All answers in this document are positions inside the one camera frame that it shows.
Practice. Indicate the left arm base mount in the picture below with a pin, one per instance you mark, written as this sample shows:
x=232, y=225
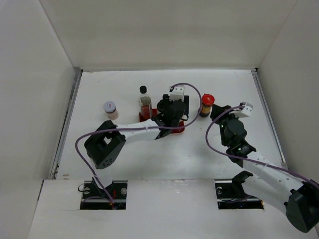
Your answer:
x=95, y=198

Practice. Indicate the white lid condiment jar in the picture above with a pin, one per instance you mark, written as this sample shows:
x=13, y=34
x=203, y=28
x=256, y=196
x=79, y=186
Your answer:
x=111, y=110

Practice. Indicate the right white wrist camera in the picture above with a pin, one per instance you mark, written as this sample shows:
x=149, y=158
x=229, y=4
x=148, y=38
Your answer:
x=244, y=110

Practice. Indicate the red lid spice jar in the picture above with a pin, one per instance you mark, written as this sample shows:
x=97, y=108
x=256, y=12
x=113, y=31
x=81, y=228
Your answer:
x=206, y=105

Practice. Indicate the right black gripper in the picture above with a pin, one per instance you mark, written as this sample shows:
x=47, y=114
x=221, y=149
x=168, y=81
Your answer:
x=216, y=109

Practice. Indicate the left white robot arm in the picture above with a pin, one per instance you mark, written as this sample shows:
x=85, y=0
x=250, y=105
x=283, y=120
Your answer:
x=104, y=148

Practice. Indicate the black cap sauce bottle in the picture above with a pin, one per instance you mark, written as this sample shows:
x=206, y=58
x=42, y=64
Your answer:
x=145, y=102

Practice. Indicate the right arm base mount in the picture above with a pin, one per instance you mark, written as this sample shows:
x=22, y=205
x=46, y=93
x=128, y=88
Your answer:
x=231, y=196

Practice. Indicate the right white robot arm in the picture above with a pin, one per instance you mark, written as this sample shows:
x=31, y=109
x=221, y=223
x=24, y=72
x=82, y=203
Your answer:
x=296, y=196

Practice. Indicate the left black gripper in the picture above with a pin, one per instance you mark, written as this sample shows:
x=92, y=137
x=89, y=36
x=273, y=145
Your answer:
x=167, y=101

